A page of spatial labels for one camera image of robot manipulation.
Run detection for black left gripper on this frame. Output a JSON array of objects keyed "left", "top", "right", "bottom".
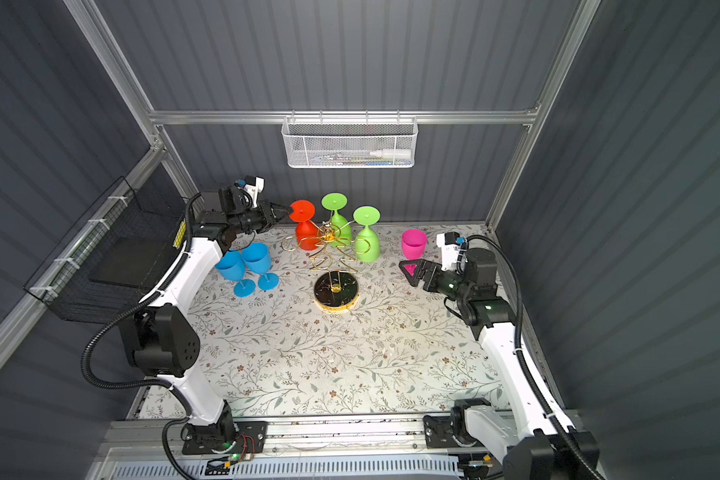
[{"left": 227, "top": 201, "right": 292, "bottom": 237}]

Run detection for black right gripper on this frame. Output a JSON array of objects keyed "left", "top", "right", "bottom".
[{"left": 400, "top": 260, "right": 471, "bottom": 304}]

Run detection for pink wine glass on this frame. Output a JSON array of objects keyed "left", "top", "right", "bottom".
[{"left": 401, "top": 229, "right": 428, "bottom": 261}]

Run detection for red wine glass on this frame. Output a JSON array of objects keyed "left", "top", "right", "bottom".
[{"left": 289, "top": 200, "right": 320, "bottom": 251}]

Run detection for blue wine glass front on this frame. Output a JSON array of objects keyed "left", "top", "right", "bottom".
[{"left": 242, "top": 242, "right": 279, "bottom": 291}]

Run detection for blue wine glass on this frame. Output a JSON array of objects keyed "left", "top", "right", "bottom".
[
  {"left": 215, "top": 251, "right": 256, "bottom": 298},
  {"left": 242, "top": 242, "right": 279, "bottom": 291}
]

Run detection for green wine glass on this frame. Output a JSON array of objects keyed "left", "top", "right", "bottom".
[
  {"left": 353, "top": 205, "right": 381, "bottom": 263},
  {"left": 321, "top": 192, "right": 352, "bottom": 248}
]

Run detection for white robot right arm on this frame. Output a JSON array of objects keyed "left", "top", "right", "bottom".
[{"left": 399, "top": 236, "right": 602, "bottom": 479}]

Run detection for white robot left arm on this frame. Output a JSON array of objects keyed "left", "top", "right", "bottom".
[{"left": 118, "top": 185, "right": 293, "bottom": 450}]

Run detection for green wine glass back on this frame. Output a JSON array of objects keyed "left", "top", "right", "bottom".
[{"left": 321, "top": 192, "right": 352, "bottom": 248}]

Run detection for gold wine glass rack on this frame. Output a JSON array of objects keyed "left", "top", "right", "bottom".
[{"left": 280, "top": 221, "right": 360, "bottom": 313}]

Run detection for yellow item in black basket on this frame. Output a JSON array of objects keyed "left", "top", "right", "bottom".
[{"left": 173, "top": 220, "right": 186, "bottom": 249}]

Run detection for white marker in basket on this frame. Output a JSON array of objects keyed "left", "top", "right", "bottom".
[{"left": 369, "top": 149, "right": 413, "bottom": 162}]

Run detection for black plate in basket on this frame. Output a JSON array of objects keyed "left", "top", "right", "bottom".
[{"left": 89, "top": 237, "right": 178, "bottom": 289}]

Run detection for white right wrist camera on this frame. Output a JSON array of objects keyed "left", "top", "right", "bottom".
[{"left": 436, "top": 231, "right": 466, "bottom": 271}]

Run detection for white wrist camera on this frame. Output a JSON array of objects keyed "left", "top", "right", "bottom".
[
  {"left": 234, "top": 176, "right": 265, "bottom": 208},
  {"left": 436, "top": 231, "right": 466, "bottom": 271}
]

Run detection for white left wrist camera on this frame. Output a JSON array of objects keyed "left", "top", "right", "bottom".
[{"left": 234, "top": 176, "right": 265, "bottom": 208}]

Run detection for white wire mesh basket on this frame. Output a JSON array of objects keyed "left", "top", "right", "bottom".
[{"left": 281, "top": 119, "right": 419, "bottom": 169}]

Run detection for black wire basket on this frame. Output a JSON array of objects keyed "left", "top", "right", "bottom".
[{"left": 24, "top": 169, "right": 186, "bottom": 324}]

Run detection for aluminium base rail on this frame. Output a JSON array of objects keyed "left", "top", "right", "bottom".
[{"left": 101, "top": 413, "right": 577, "bottom": 480}]

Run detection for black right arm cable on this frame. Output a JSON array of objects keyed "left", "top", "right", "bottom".
[{"left": 464, "top": 234, "right": 607, "bottom": 480}]

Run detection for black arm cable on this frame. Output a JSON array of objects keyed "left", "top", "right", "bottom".
[
  {"left": 80, "top": 191, "right": 204, "bottom": 480},
  {"left": 464, "top": 234, "right": 607, "bottom": 480}
]

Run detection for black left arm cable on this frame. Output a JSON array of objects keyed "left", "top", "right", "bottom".
[{"left": 80, "top": 191, "right": 204, "bottom": 480}]

